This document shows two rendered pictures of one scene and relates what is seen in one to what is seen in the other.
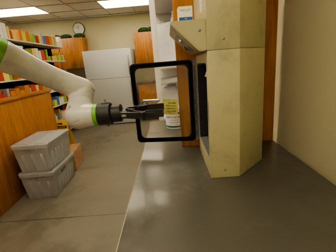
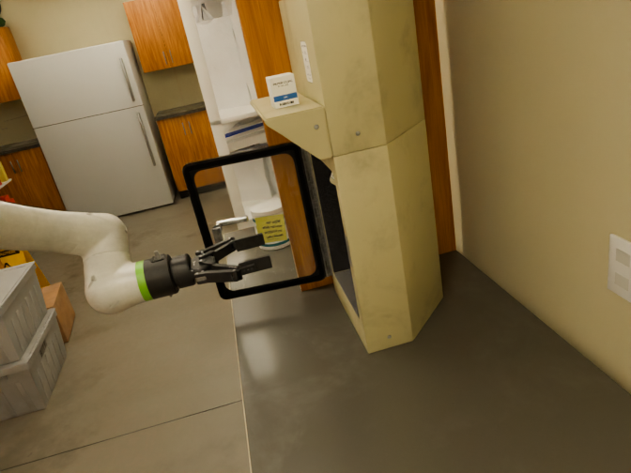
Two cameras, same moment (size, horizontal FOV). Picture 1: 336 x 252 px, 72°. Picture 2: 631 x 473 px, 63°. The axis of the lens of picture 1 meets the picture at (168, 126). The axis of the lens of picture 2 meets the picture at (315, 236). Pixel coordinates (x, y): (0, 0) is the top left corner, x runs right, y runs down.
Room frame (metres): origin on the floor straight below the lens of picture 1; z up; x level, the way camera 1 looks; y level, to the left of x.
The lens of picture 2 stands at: (-0.14, 0.06, 1.67)
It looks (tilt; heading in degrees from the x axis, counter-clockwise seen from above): 23 degrees down; 352
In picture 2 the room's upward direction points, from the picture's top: 12 degrees counter-clockwise
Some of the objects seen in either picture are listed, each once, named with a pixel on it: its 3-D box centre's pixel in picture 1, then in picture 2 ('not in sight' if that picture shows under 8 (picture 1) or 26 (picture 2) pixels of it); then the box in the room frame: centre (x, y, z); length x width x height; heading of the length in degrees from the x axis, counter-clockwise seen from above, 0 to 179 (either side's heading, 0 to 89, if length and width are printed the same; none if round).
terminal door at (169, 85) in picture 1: (163, 103); (257, 224); (1.14, 0.01, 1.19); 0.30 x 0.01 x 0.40; 82
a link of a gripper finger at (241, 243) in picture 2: (156, 107); (250, 242); (1.02, 0.05, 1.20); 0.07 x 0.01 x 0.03; 89
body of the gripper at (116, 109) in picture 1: (123, 112); (195, 267); (0.96, 0.18, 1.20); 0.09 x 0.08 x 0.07; 89
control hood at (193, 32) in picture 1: (185, 40); (286, 126); (0.97, -0.09, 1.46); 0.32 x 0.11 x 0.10; 179
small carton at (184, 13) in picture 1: (184, 16); (282, 90); (0.93, -0.09, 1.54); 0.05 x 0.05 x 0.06; 1
